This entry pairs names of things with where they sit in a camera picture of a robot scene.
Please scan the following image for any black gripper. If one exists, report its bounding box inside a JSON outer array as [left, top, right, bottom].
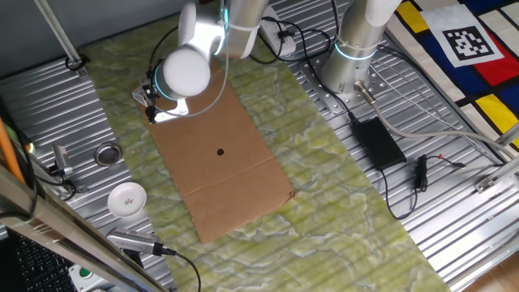
[[142, 76, 160, 102]]

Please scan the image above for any small silver camera on mount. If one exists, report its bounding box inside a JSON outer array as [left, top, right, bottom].
[[48, 144, 88, 195]]

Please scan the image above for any green marble pattern mat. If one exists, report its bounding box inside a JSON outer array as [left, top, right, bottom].
[[79, 11, 453, 292]]

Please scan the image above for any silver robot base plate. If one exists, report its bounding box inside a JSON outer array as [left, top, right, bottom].
[[290, 47, 391, 119]]

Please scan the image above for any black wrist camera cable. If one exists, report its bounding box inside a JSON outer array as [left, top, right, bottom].
[[144, 24, 182, 125]]

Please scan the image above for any aluminium profile pole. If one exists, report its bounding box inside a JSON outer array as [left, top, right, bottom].
[[33, 0, 89, 78]]

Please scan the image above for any steel bowl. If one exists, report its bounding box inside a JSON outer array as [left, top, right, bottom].
[[93, 141, 123, 168]]

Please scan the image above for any black plug with cable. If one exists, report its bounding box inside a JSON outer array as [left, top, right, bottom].
[[244, 15, 334, 66]]

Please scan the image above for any silver ribbed camera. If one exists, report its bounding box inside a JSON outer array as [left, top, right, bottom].
[[105, 226, 165, 257]]

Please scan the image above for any white power strip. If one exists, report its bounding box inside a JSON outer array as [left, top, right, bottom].
[[258, 6, 298, 58]]

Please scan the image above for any black keyboard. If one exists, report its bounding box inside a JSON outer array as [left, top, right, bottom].
[[10, 230, 80, 292]]

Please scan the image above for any orange pole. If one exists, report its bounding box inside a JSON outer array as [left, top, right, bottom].
[[0, 117, 26, 186]]

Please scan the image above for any thick grey robot cable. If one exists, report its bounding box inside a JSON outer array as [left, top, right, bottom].
[[353, 79, 519, 160]]

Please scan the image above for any brown cardboard sheet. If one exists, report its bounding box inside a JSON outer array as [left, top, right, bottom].
[[136, 60, 296, 246]]

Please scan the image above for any aluminium frame beam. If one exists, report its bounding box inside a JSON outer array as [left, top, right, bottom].
[[0, 164, 169, 292]]

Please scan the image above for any white floral porcelain dish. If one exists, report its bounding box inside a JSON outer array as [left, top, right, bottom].
[[106, 181, 148, 219]]

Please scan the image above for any colourful block pattern cloth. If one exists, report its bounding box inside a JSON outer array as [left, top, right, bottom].
[[384, 0, 519, 149]]

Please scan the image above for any black adapter mains cable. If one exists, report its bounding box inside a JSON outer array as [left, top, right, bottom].
[[298, 24, 360, 122]]

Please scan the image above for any white fiducial tag paper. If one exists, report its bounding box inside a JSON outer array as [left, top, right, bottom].
[[419, 3, 505, 69]]

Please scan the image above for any black power adapter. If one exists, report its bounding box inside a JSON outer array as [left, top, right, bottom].
[[350, 116, 408, 172]]

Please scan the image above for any black bundled adapter lead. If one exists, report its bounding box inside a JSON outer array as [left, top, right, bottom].
[[380, 152, 467, 221]]

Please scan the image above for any grey box green button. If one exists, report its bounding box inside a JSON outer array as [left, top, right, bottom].
[[67, 263, 113, 292]]

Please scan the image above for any aluminium corner bracket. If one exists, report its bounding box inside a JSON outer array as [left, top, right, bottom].
[[473, 123, 519, 195]]

